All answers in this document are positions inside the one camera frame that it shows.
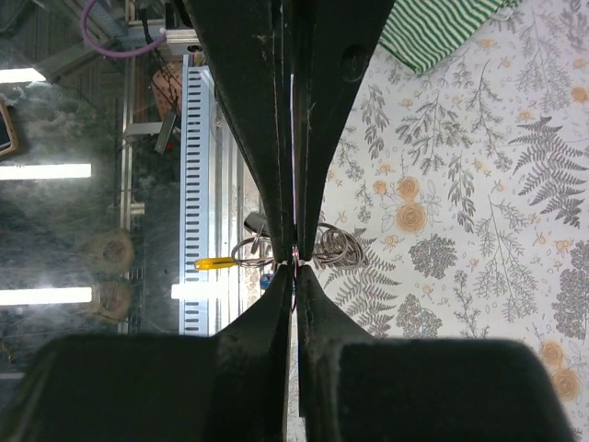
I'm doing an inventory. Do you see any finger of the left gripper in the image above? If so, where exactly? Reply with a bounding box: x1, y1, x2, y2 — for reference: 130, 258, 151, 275
294, 0, 394, 258
186, 0, 295, 258

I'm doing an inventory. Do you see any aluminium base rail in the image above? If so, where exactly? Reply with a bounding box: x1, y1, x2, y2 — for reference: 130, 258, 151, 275
116, 42, 260, 336

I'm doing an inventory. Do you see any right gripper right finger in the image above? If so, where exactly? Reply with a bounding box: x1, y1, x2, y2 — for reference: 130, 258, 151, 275
296, 266, 573, 441

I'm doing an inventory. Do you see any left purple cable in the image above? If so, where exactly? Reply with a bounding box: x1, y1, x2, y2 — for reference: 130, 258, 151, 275
80, 0, 169, 59

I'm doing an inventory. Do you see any blue key tag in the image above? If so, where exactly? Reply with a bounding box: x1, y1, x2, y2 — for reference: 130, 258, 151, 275
260, 273, 274, 289

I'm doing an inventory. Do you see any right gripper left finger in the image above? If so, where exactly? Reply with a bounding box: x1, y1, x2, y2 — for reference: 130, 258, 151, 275
1, 265, 294, 441

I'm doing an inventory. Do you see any yellow key tag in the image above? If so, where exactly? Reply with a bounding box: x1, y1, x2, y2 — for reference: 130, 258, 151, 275
194, 257, 237, 271

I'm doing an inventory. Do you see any green striped cloth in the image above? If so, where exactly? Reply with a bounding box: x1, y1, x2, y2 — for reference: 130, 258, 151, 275
379, 0, 521, 75

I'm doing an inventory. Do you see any floral table mat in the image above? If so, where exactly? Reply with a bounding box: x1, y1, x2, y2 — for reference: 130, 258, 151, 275
316, 1, 588, 441

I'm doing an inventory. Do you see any black key tag with key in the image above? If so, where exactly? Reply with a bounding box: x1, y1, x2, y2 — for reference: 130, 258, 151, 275
244, 212, 268, 236

